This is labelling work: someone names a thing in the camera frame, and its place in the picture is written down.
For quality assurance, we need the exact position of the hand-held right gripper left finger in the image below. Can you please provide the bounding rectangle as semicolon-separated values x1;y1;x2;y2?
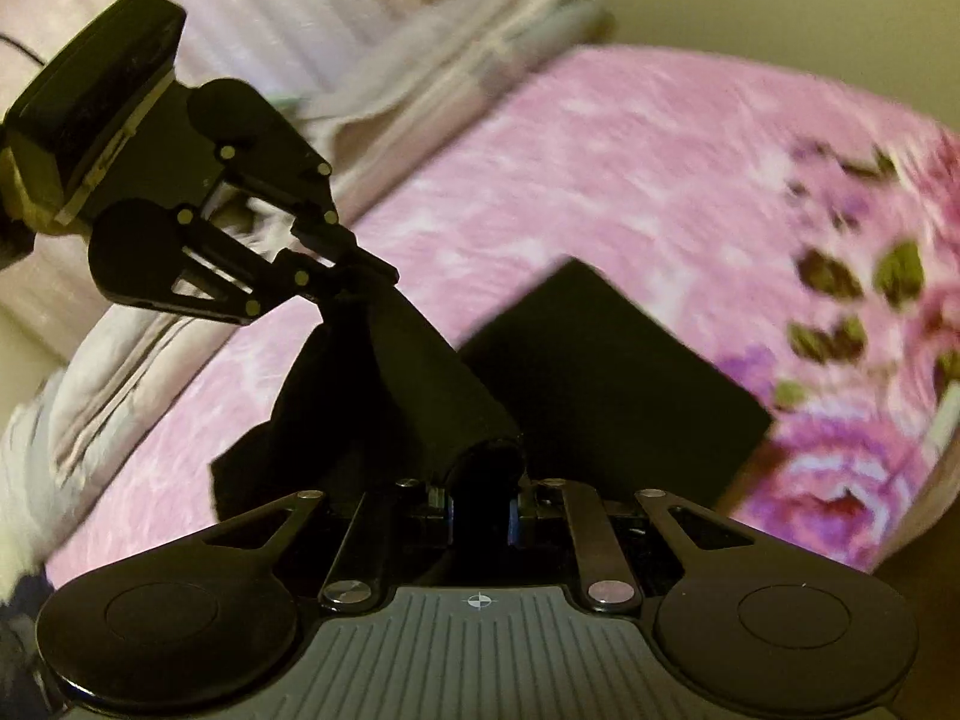
201;476;458;613

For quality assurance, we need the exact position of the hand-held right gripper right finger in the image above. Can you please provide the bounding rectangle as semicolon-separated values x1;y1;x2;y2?
508;476;760;610

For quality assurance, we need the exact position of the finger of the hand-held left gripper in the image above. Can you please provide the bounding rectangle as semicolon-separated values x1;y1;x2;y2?
217;116;398;282
112;206;361;325

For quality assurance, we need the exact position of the beige quilt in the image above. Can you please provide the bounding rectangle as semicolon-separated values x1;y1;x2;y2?
0;0;617;578

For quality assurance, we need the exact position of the pink floral blanket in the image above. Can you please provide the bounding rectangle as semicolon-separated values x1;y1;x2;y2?
45;43;960;578

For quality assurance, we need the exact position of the thin black cable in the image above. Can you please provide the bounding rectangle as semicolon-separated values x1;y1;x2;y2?
0;31;50;67

